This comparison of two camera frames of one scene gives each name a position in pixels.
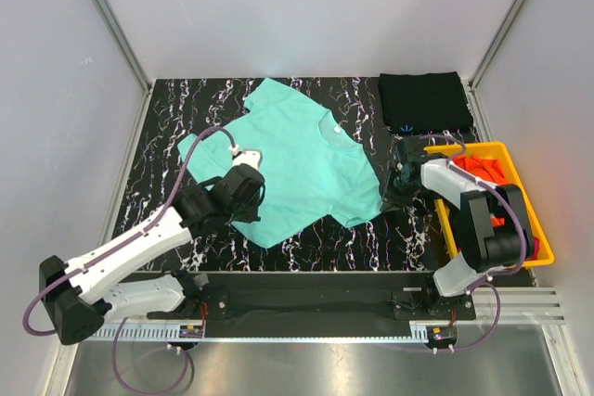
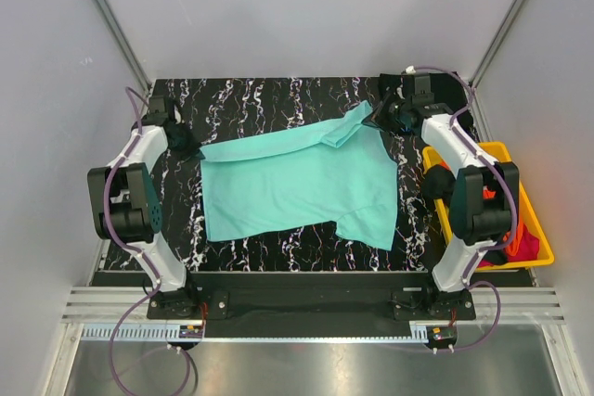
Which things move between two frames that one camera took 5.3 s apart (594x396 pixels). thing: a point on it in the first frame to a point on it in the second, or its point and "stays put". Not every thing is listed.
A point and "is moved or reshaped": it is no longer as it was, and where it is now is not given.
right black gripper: x=391 y=200 to x=379 y=119
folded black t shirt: x=424 y=103 stays put
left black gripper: x=252 y=214 to x=193 y=148
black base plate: x=248 y=304 stays put
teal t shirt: x=310 y=161 is moved or reshaped
